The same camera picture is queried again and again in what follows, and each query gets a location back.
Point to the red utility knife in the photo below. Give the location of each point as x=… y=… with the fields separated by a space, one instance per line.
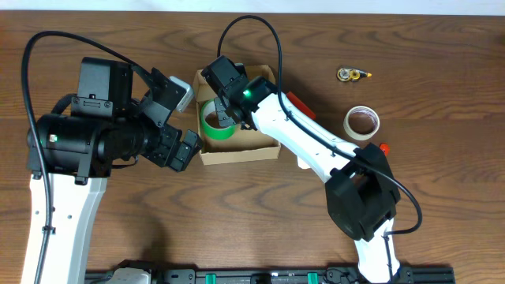
x=385 y=148

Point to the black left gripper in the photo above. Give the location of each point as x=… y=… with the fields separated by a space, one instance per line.
x=164 y=143

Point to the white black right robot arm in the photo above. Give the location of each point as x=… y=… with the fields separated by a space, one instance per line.
x=361 y=199

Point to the red stapler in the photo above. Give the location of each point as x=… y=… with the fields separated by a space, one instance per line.
x=300 y=105

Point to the brown cardboard box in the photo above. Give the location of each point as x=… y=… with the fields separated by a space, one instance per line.
x=242 y=146

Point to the white masking tape roll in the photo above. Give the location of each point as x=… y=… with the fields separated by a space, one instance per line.
x=361 y=123

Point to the green tape roll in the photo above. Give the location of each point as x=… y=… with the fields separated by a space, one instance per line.
x=211 y=131

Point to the yellow correction tape dispenser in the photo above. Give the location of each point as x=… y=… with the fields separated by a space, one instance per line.
x=348 y=74

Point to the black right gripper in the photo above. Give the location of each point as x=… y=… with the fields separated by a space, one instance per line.
x=224 y=104

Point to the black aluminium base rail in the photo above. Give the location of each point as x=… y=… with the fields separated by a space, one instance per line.
x=133 y=271

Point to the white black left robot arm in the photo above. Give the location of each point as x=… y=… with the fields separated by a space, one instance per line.
x=118 y=114

